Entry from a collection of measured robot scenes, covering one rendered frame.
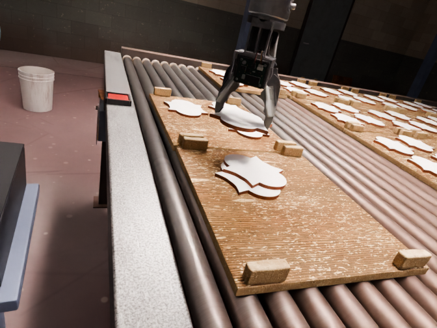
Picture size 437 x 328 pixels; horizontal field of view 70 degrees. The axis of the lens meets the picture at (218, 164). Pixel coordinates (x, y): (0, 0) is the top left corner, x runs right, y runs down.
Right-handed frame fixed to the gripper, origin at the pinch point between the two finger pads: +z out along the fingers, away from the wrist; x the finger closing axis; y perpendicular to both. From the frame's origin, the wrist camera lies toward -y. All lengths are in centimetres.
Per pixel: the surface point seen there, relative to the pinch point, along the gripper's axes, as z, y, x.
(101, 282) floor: 104, -29, -48
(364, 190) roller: 11.9, -12.2, 32.7
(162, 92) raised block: 9.0, -32.5, -33.4
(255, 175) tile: 8.5, 6.7, 6.7
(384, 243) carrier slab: 10.2, 13.1, 32.0
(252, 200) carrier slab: 10.2, 13.7, 7.8
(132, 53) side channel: 10, -93, -80
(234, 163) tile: 8.5, 4.2, 1.4
